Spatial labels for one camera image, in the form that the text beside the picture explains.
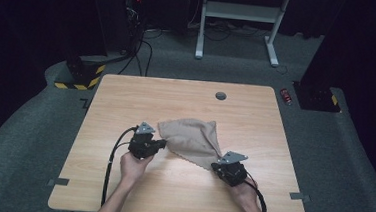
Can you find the person's left hand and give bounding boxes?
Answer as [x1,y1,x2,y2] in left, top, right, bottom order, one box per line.
[118,149,156,185]

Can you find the person's right hand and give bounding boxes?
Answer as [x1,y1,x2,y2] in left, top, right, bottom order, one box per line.
[226,175,261,211]

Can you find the white metal stand frame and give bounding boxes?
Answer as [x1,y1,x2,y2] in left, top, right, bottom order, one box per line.
[193,0,293,69]

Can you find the dark equipment rack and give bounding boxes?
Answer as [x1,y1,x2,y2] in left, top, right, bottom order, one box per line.
[118,0,148,56]

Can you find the black yellow striped base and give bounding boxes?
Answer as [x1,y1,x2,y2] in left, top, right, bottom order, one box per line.
[53,51,108,93]

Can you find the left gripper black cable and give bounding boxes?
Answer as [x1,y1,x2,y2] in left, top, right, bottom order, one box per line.
[100,123,139,210]

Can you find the cables behind white stand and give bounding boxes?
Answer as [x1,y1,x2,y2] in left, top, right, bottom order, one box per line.
[186,16,271,45]

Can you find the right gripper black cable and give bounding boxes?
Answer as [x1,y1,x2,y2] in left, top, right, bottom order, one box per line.
[243,174,271,212]

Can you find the red can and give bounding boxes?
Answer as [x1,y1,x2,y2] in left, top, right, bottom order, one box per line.
[278,87,294,107]

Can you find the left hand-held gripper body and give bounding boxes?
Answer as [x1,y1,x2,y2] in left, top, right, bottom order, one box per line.
[126,120,158,161]

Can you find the beige cloth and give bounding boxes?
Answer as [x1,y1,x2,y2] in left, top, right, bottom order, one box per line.
[154,115,226,173]

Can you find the grey table grommet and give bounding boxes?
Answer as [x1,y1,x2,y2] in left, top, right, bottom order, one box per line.
[213,91,228,102]

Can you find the grey tape piece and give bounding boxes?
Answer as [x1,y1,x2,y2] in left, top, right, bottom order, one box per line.
[288,191,312,203]
[46,176,71,189]

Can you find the black base with yellow corner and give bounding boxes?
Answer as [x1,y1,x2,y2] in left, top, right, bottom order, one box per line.
[290,80,344,114]

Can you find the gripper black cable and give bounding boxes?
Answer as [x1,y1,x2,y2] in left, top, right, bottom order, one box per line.
[100,123,139,210]
[243,174,271,212]

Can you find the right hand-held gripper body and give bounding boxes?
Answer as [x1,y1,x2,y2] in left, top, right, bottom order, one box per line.
[212,149,250,189]

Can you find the black floor cables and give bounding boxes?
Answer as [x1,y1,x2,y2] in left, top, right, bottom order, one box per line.
[117,27,164,79]

